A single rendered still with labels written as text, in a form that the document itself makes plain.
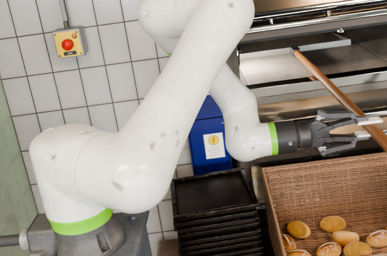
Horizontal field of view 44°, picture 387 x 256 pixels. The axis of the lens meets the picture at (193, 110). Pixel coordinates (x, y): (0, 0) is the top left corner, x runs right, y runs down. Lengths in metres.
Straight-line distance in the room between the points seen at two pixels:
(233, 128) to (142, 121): 0.55
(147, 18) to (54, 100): 0.92
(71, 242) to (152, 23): 0.49
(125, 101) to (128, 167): 1.12
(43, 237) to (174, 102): 0.38
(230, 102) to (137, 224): 0.47
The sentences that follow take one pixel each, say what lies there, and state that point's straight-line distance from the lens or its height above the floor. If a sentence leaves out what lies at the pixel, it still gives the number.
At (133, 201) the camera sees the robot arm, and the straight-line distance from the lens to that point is 0.79.
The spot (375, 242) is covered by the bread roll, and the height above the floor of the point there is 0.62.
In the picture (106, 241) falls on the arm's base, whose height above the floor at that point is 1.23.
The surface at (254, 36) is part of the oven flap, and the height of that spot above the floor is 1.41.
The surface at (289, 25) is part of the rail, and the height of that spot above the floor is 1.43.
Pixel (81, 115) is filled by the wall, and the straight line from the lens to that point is 1.93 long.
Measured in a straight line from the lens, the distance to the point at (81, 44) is 1.78.
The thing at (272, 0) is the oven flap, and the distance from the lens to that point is 1.81.
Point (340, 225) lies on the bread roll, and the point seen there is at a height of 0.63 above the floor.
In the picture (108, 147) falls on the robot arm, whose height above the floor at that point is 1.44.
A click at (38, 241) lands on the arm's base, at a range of 1.01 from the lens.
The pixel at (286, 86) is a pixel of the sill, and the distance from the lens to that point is 1.89.
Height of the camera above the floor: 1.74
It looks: 19 degrees down
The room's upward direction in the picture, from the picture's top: 8 degrees counter-clockwise
